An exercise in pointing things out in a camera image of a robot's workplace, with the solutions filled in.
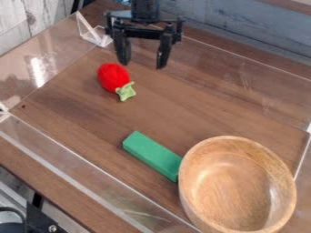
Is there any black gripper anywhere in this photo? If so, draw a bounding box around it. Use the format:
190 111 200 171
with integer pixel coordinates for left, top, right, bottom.
105 0 183 69

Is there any red plush strawberry toy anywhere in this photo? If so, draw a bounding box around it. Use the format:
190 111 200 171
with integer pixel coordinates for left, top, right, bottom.
97 63 136 102

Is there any green rectangular block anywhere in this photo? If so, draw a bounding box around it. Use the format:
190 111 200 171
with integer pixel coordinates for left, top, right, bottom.
121 131 183 182

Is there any wooden bowl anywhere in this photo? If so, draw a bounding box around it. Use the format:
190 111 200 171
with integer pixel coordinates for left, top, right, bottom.
179 136 296 233

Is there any clear acrylic corner bracket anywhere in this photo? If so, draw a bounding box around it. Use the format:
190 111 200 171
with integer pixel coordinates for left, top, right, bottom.
75 12 113 47

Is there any clear acrylic back wall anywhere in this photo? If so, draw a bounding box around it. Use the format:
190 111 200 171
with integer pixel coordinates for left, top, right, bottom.
115 12 311 131

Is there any clear acrylic wall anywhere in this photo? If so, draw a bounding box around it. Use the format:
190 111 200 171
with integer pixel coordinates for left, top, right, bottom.
0 113 200 233
115 12 311 131

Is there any clear acrylic front wall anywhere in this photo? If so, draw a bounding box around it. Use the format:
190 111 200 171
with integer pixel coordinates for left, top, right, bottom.
0 113 200 233

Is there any black clamp with cable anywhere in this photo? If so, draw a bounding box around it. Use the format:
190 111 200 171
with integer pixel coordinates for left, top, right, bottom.
0 192 68 233

